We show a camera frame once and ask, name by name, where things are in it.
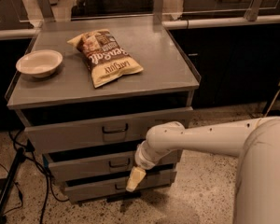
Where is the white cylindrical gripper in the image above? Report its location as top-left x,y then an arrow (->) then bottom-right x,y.
126,142 -> 161,192

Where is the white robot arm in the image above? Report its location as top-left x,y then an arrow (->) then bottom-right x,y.
126,116 -> 280,224

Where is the grey top drawer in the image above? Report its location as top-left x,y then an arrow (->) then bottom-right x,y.
25,106 -> 192,154

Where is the grey bottom drawer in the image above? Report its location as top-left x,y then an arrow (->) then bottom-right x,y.
64,164 -> 176,203

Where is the grey metal drawer cabinet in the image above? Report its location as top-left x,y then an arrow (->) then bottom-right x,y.
4,15 -> 202,205

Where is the black tripod leg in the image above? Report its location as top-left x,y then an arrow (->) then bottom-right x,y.
0,147 -> 24,220

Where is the sea salt chips bag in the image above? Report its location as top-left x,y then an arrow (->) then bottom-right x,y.
67,29 -> 143,88

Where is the white bowl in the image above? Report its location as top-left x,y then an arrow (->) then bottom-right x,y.
16,49 -> 63,78

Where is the black floor cable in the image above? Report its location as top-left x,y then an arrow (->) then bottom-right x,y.
0,129 -> 69,224

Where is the white horizontal rail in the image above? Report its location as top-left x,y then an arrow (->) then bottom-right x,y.
162,15 -> 280,30

